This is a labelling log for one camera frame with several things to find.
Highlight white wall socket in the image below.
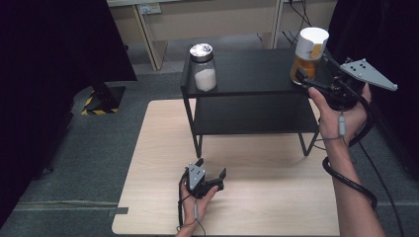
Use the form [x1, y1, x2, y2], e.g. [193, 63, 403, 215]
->
[137, 2, 163, 16]

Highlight black cables under desk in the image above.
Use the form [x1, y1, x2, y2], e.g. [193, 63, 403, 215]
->
[282, 0, 328, 48]

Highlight grey floor tape strip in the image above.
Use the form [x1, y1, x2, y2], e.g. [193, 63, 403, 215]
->
[108, 206, 129, 218]

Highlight beige wooden desk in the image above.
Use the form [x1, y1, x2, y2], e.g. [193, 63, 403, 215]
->
[106, 0, 339, 72]

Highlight amber jar with white lid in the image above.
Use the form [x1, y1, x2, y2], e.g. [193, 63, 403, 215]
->
[290, 27, 330, 86]

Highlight person's left hand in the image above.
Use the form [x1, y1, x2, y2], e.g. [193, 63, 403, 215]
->
[180, 185, 219, 232]

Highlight black two-tier shelf rack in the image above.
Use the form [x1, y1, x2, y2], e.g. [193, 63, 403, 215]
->
[180, 39, 352, 159]

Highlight long black floor cable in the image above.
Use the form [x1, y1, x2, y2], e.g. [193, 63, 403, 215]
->
[357, 137, 406, 237]

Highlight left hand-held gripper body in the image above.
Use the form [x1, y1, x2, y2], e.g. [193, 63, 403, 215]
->
[185, 162, 225, 199]

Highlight person's right hand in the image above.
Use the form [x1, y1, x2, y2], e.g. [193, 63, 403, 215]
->
[307, 82, 373, 143]

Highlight dark curtain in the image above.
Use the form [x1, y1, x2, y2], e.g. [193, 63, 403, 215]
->
[324, 0, 419, 181]
[0, 0, 138, 229]

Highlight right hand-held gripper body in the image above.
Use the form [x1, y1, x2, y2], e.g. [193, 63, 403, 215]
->
[305, 57, 399, 112]

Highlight black stand base hazard tape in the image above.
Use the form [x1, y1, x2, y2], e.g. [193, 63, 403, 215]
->
[80, 82, 127, 117]

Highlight left hand-held gripper black cable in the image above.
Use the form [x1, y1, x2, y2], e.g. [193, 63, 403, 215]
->
[176, 170, 192, 232]

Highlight glass jar with silver lid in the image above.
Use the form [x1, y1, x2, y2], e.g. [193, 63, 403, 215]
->
[189, 42, 218, 93]

